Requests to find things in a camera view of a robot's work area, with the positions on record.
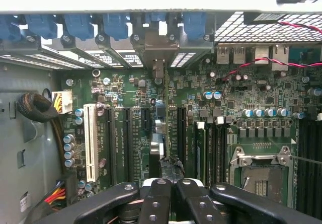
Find black RAM slot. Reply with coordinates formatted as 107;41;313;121
194;120;207;184
306;119;315;212
298;119;307;211
207;123;216;182
215;116;222;182
314;119;322;213
221;123;228;182

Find CPU socket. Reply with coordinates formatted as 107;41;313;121
229;145;294;206

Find long black expansion slot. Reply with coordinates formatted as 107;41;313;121
177;106;187;164
105;107;118;184
122;107;134;183

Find short black expansion slot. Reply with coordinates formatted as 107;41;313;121
140;107;151;131

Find white expansion slot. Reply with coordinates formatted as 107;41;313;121
83;103;99;182

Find socket locking lever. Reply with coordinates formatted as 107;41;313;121
286;155;322;166

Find green motherboard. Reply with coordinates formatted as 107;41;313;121
59;41;322;216

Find white power connector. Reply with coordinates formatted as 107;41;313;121
51;90;74;115

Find open black PC case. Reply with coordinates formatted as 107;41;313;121
0;9;322;224

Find coloured wire harness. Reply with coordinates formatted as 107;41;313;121
44;180;68;211

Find black sleeved power cable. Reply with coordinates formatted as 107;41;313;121
16;92;65;164

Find red black twisted wire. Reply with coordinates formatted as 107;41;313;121
222;20;322;81

